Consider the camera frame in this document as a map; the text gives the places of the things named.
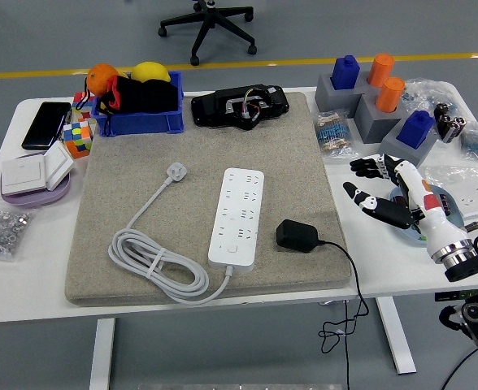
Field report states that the white and black robot right hand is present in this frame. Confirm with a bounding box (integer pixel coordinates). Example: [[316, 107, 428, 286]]
[[342, 153, 470, 261]]

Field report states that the black plug with cord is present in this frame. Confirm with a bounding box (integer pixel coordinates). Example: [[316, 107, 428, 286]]
[[276, 219, 371, 390]]

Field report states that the white power strip with cable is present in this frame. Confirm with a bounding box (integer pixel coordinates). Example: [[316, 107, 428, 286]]
[[107, 161, 265, 306]]

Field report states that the light blue dish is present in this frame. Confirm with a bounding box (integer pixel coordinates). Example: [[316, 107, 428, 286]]
[[388, 184, 466, 248]]

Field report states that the clear plastic bag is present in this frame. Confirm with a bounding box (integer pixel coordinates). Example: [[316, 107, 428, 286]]
[[424, 164, 478, 220]]

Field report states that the grey socket block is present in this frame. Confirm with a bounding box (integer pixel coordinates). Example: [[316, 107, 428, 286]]
[[314, 71, 372, 119], [372, 119, 439, 170], [353, 91, 406, 145]]

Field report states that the black table control panel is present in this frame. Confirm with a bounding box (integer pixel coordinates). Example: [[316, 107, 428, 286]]
[[433, 290, 478, 302]]

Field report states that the blue square peg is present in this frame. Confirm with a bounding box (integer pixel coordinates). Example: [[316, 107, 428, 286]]
[[330, 54, 361, 91], [396, 110, 436, 150]]

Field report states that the black capacitor bundle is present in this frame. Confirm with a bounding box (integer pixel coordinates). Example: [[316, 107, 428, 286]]
[[432, 103, 467, 144]]

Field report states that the white table leg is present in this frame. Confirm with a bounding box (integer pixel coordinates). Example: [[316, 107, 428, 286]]
[[89, 318, 117, 390], [376, 297, 418, 375]]

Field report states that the clear bag of resistors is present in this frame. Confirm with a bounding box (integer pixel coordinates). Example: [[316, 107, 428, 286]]
[[314, 110, 360, 163]]

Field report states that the orange cylinder peg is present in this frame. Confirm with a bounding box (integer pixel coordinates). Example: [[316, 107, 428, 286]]
[[367, 52, 395, 89], [375, 76, 406, 114]]

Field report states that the grey-brown mat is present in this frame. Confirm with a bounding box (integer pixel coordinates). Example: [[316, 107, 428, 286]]
[[63, 91, 352, 308]]

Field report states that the black open electronic device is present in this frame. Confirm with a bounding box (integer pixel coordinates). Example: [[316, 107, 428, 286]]
[[190, 84, 291, 131]]

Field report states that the black office chair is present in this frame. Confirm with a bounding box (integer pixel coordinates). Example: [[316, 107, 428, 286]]
[[157, 0, 259, 66]]

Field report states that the blue plastic bin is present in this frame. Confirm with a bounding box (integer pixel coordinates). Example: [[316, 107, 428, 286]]
[[90, 71, 185, 137]]

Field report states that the yellow lemon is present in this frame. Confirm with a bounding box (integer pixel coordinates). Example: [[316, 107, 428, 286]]
[[130, 61, 171, 85]]

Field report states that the orange fruit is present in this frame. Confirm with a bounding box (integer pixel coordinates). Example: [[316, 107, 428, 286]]
[[86, 63, 120, 97]]

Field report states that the colourful puzzle cube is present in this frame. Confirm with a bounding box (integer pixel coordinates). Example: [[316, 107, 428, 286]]
[[71, 91, 98, 127], [62, 121, 94, 159]]

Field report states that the black smartphone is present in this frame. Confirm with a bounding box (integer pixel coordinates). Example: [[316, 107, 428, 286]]
[[21, 101, 73, 150]]

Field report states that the purple tray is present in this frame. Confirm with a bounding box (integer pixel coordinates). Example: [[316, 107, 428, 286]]
[[0, 152, 74, 210]]

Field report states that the clear bag of metal nuts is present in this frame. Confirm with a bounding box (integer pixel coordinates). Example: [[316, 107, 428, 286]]
[[0, 202, 35, 262]]

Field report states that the white wall switch panel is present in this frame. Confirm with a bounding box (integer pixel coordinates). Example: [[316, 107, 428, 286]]
[[42, 141, 76, 192], [1, 156, 48, 196]]

